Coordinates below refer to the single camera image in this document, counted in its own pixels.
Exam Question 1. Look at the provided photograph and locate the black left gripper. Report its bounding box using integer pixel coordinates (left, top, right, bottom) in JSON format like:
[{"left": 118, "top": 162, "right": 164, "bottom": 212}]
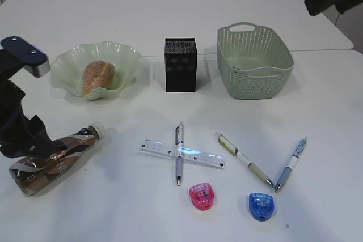
[{"left": 1, "top": 115, "right": 53, "bottom": 158}]

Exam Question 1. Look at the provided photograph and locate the brown coffee bottle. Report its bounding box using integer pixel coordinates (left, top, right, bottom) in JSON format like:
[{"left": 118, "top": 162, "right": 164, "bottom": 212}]
[{"left": 9, "top": 122, "right": 106, "bottom": 196}]

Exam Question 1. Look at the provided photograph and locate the sugared bread bun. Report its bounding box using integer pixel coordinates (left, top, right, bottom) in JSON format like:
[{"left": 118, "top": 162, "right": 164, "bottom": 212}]
[{"left": 82, "top": 60, "right": 115, "bottom": 95}]

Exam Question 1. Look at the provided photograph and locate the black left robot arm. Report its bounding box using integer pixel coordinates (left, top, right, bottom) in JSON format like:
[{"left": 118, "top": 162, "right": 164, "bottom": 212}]
[{"left": 1, "top": 49, "right": 55, "bottom": 158}]

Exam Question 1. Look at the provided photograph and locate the green wavy glass plate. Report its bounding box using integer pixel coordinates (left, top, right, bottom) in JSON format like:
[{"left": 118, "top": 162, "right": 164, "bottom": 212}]
[{"left": 51, "top": 41, "right": 141, "bottom": 100}]

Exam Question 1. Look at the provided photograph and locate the grey grip silver pen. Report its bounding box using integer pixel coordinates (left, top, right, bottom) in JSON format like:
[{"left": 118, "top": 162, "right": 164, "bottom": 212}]
[{"left": 175, "top": 121, "right": 184, "bottom": 186}]

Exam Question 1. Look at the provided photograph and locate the black mesh pen holder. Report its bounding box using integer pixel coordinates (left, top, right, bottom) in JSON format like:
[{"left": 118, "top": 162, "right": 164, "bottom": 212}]
[{"left": 164, "top": 38, "right": 197, "bottom": 92}]

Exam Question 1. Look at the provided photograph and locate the pink pencil sharpener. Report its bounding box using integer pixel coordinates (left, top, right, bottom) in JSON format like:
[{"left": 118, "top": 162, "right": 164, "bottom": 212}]
[{"left": 188, "top": 183, "right": 214, "bottom": 211}]

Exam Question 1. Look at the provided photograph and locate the cream barrel pen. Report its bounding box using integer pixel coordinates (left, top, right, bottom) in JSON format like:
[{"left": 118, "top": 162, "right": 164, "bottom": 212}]
[{"left": 215, "top": 132, "right": 274, "bottom": 187}]

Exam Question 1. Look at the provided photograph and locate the green woven plastic basket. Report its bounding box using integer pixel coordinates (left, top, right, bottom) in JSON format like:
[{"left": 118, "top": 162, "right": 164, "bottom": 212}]
[{"left": 217, "top": 22, "right": 294, "bottom": 100}]

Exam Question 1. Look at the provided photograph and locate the blue pencil sharpener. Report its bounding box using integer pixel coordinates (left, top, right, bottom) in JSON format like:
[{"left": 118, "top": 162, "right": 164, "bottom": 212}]
[{"left": 248, "top": 193, "right": 275, "bottom": 222}]

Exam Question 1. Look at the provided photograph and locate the white blue pen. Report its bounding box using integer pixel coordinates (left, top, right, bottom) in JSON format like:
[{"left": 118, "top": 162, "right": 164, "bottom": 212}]
[{"left": 275, "top": 137, "right": 307, "bottom": 193}]

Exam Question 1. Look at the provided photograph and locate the clear plastic ruler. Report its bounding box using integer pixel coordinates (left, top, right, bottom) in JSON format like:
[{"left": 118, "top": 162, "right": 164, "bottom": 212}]
[{"left": 140, "top": 139, "right": 226, "bottom": 169}]

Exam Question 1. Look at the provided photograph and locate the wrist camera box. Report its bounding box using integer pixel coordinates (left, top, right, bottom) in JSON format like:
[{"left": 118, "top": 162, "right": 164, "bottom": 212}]
[{"left": 1, "top": 36, "right": 50, "bottom": 81}]

